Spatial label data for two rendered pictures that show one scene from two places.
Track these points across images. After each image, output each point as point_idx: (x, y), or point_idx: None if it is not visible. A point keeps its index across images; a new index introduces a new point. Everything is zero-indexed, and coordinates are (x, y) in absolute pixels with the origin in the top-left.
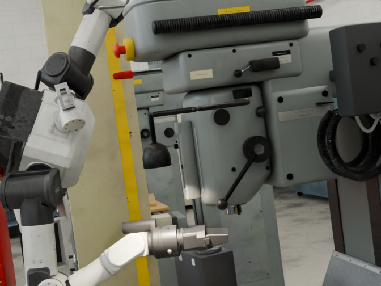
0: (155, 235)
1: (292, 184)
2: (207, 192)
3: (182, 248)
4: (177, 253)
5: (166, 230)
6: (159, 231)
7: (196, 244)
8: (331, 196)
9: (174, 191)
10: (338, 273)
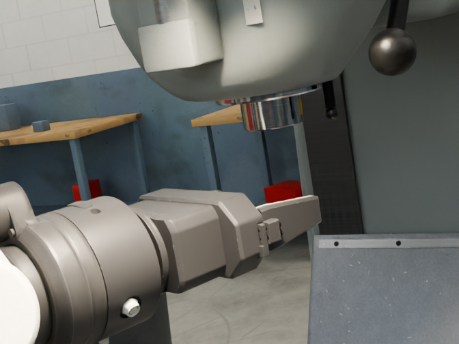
0: (65, 250)
1: (453, 7)
2: (279, 26)
3: (163, 283)
4: (151, 309)
5: (97, 218)
6: (69, 228)
7: (220, 253)
8: (318, 101)
9: None
10: (365, 283)
